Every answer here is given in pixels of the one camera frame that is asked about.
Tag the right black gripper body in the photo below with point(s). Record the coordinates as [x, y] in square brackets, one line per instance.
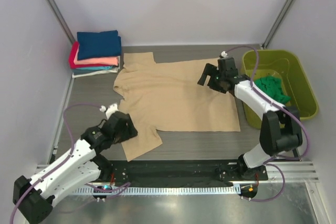
[222, 76]

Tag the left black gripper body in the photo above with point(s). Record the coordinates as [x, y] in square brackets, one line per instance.
[127, 132]

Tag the beige t shirt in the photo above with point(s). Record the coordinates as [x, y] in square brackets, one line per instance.
[166, 97]

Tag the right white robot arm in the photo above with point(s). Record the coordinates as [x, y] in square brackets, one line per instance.
[280, 125]

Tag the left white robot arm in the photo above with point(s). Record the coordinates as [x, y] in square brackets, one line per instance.
[35, 197]

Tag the green t shirt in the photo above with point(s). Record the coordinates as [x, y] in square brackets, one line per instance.
[271, 86]

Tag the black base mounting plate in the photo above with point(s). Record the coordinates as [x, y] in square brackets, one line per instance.
[181, 173]

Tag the olive green plastic bin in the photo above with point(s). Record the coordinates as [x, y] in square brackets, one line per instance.
[285, 66]

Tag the salmon pink folded shirt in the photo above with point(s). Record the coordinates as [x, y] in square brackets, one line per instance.
[110, 61]

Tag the teal folded shirt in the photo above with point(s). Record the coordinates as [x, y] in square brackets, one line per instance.
[86, 71]

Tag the crimson folded shirt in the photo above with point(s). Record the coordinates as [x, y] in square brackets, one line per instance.
[72, 54]

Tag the navy blue folded shirt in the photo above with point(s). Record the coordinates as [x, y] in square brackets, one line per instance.
[98, 45]

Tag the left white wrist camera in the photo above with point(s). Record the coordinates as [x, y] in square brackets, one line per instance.
[109, 110]

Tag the white slotted cable duct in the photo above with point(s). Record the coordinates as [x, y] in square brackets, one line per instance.
[142, 191]

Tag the aluminium extrusion rail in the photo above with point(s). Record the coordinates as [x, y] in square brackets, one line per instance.
[294, 172]

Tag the right aluminium frame post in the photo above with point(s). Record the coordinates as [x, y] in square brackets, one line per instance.
[277, 23]

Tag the aluminium frame post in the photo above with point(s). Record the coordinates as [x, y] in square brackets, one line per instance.
[277, 23]
[58, 15]

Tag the left aluminium frame post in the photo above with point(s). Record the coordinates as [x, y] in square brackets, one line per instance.
[58, 15]

